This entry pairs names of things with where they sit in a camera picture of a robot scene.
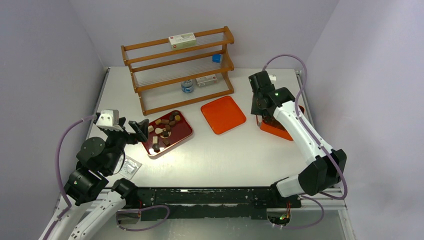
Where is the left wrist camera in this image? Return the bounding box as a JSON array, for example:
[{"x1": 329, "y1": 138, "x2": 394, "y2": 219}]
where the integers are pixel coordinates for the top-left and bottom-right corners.
[{"x1": 94, "y1": 109, "x2": 124, "y2": 132}]

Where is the dark red tray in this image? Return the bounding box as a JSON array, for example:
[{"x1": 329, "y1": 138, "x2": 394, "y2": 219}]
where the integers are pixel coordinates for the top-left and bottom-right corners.
[{"x1": 142, "y1": 110, "x2": 194, "y2": 157}]

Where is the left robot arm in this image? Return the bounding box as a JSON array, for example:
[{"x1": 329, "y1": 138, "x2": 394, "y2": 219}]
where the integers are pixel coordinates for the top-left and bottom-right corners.
[{"x1": 40, "y1": 113, "x2": 149, "y2": 240}]

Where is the orange box lid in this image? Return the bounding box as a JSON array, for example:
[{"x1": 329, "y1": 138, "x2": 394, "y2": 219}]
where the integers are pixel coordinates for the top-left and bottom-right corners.
[{"x1": 200, "y1": 96, "x2": 247, "y2": 135}]

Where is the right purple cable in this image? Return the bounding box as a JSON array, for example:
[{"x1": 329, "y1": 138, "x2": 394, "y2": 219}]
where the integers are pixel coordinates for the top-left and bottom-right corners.
[{"x1": 261, "y1": 54, "x2": 349, "y2": 230}]

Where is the white green box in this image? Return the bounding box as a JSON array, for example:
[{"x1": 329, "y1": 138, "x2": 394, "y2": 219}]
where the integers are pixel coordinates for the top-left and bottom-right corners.
[{"x1": 168, "y1": 32, "x2": 197, "y2": 51}]

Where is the blue cube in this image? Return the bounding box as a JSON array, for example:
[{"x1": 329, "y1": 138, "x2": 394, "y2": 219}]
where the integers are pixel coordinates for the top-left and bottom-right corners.
[{"x1": 212, "y1": 54, "x2": 223, "y2": 63}]

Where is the blue lidded jar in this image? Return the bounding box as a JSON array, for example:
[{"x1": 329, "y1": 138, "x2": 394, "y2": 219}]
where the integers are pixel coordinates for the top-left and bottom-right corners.
[{"x1": 180, "y1": 79, "x2": 194, "y2": 93}]

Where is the wooden three-tier shelf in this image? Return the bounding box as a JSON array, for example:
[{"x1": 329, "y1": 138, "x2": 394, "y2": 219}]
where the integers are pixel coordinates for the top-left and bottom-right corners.
[{"x1": 120, "y1": 26, "x2": 235, "y2": 116}]

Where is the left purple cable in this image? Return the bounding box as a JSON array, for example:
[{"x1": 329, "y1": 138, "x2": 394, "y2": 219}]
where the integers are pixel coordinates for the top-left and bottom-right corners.
[{"x1": 41, "y1": 114, "x2": 98, "y2": 240}]

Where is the white red small box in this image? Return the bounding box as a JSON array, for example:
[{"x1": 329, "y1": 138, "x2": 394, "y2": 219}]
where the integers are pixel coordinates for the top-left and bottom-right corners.
[{"x1": 195, "y1": 74, "x2": 218, "y2": 88}]

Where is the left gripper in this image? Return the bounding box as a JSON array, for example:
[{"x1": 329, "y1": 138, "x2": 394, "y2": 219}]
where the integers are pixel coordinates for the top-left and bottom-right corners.
[{"x1": 104, "y1": 116, "x2": 149, "y2": 173}]

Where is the dark round chocolate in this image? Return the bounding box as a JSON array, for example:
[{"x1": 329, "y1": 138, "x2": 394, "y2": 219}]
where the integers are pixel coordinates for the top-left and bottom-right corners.
[{"x1": 152, "y1": 143, "x2": 161, "y2": 153}]

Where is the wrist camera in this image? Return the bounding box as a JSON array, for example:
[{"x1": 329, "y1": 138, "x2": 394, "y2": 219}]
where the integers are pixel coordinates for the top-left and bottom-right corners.
[
  {"x1": 94, "y1": 109, "x2": 124, "y2": 132},
  {"x1": 268, "y1": 74, "x2": 277, "y2": 82}
]

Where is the white heart chocolate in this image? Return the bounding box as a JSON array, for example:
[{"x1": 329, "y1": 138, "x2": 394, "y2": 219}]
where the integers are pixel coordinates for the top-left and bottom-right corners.
[{"x1": 154, "y1": 128, "x2": 164, "y2": 135}]

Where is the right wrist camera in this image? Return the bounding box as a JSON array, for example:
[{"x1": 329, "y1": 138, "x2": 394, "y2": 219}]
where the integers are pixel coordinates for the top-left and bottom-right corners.
[{"x1": 268, "y1": 74, "x2": 277, "y2": 82}]

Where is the orange compartment box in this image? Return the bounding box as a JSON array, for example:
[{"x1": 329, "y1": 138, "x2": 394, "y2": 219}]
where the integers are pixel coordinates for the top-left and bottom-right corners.
[{"x1": 256, "y1": 102, "x2": 308, "y2": 143}]

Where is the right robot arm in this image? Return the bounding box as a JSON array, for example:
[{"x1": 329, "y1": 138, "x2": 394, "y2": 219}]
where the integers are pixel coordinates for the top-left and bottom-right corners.
[{"x1": 248, "y1": 70, "x2": 347, "y2": 207}]

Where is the clear plastic bag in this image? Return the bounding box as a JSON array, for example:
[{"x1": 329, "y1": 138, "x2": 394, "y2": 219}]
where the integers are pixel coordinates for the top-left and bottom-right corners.
[{"x1": 113, "y1": 156, "x2": 142, "y2": 180}]

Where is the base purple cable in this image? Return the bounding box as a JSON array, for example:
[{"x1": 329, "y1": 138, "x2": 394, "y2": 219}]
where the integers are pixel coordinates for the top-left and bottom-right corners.
[{"x1": 115, "y1": 203, "x2": 171, "y2": 232}]

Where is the black base frame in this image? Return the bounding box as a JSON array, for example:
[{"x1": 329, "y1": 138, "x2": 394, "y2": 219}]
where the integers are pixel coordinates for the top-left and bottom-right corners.
[{"x1": 110, "y1": 178, "x2": 302, "y2": 221}]

